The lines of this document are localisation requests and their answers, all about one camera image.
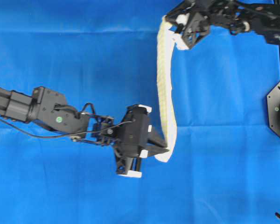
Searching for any yellow checked towel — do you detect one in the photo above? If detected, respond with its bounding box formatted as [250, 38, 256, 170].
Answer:
[155, 16, 185, 162]

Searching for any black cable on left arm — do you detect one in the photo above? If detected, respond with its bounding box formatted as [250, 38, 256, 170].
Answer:
[0, 102, 133, 139]

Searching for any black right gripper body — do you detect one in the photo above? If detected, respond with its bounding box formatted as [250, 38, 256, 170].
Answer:
[176, 12, 210, 49]

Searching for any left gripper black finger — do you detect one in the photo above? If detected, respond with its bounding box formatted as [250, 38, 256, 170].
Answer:
[148, 127, 168, 147]
[146, 146, 171, 158]

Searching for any blue table cloth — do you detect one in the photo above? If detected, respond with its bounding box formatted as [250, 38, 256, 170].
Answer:
[0, 0, 280, 224]

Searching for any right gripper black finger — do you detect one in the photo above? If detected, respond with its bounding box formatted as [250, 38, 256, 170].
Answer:
[165, 0, 194, 26]

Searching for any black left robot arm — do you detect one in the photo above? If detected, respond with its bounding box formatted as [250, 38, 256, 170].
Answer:
[0, 86, 169, 178]

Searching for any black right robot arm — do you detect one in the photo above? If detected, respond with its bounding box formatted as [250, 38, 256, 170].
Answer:
[164, 0, 280, 50]

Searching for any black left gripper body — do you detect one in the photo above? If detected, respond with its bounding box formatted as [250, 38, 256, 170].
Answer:
[113, 105, 152, 178]

